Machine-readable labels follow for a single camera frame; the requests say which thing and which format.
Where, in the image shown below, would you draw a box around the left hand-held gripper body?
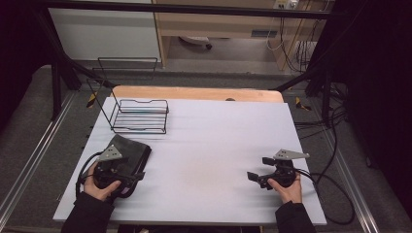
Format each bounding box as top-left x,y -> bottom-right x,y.
92,144 -> 138,199

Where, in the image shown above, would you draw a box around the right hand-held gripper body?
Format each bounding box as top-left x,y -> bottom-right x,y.
258,149 -> 311,190

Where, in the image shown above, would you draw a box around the dark grey towel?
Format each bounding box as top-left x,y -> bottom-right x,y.
102,133 -> 153,183

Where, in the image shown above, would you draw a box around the black wire rack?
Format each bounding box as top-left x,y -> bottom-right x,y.
86,56 -> 170,136

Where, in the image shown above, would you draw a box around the person's right hand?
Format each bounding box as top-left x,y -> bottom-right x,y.
266,174 -> 303,205

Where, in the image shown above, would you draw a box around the person's left hand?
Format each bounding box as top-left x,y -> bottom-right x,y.
83,161 -> 122,202

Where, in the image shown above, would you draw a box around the white foam board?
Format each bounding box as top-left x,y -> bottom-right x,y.
52,96 -> 327,227

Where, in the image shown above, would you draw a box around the yellow black tape strip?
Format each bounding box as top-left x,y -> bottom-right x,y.
86,91 -> 98,109
294,96 -> 313,112

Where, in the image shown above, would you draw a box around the black metal stand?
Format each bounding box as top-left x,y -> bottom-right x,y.
31,5 -> 115,121
274,0 -> 370,124

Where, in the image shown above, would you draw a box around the wooden table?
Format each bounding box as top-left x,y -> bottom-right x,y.
110,84 -> 286,104

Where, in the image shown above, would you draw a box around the white cabinet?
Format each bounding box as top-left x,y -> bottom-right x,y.
48,0 -> 162,61

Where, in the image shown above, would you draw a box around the white chair base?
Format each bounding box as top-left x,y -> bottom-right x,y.
178,35 -> 214,50

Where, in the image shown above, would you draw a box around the light wooden desk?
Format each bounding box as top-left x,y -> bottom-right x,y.
152,0 -> 335,71

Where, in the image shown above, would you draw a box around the white power strip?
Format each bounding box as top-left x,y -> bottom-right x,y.
272,0 -> 299,11

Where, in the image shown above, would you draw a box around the left hand-held gripper cable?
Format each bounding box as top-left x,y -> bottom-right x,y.
75,150 -> 105,199

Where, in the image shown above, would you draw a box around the hand-held gripper cable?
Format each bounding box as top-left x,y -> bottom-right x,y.
75,150 -> 105,199
294,167 -> 356,226

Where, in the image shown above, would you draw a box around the right hand-held gripper cable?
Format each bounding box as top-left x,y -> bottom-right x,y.
294,167 -> 356,226

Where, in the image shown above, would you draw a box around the aluminium floor rail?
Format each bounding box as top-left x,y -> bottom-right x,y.
0,91 -> 78,225
320,128 -> 381,233

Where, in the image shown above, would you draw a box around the bundle of black floor cables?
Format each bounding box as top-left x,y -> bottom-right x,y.
292,82 -> 350,141

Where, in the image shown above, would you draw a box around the hanging cables under desk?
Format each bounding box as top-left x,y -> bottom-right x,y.
265,15 -> 326,75

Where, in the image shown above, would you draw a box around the black horizontal frame bar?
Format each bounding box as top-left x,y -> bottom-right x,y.
32,0 -> 345,20

